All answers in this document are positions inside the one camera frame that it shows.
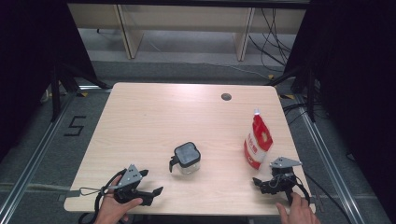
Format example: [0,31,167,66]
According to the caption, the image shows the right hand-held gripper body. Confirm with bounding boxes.
[264,157,303,205]

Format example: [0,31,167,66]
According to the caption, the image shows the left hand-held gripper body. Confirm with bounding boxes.
[108,163,154,207]

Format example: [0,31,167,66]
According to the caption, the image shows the red and white pouch bag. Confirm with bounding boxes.
[243,107,275,171]

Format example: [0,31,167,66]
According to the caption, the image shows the glass jar with black lid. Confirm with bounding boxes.
[168,141,202,175]

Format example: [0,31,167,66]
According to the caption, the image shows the person's left hand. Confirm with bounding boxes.
[93,175,145,224]

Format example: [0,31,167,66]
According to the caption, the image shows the person's right hand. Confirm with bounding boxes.
[275,191,321,224]

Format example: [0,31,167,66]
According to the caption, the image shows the black metal stand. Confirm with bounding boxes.
[49,60,111,122]
[264,64,318,123]

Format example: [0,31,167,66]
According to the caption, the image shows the black curtain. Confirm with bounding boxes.
[284,0,396,216]
[0,0,97,162]

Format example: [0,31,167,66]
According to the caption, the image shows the beige wooden desk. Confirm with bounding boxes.
[66,3,307,62]

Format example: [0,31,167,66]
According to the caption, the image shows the right hand-held gripper black cable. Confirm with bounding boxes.
[292,175,312,204]

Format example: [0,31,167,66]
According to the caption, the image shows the hand-held gripper black cable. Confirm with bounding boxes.
[292,175,312,204]
[78,168,128,224]

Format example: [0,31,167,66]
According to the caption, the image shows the left hand-held gripper black cable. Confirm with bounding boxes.
[78,168,128,224]

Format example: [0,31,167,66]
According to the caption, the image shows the aluminium floor rail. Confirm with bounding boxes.
[293,94,365,224]
[0,92,78,224]

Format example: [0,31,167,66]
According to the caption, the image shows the thin black cord loop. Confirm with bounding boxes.
[78,186,106,198]

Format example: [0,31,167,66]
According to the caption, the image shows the thin black floor cable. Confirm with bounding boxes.
[303,172,354,224]

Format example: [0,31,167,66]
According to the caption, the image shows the white floor cable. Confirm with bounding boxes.
[146,36,272,78]

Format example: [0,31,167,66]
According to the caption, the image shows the bundle of black cables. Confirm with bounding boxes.
[247,7,293,68]

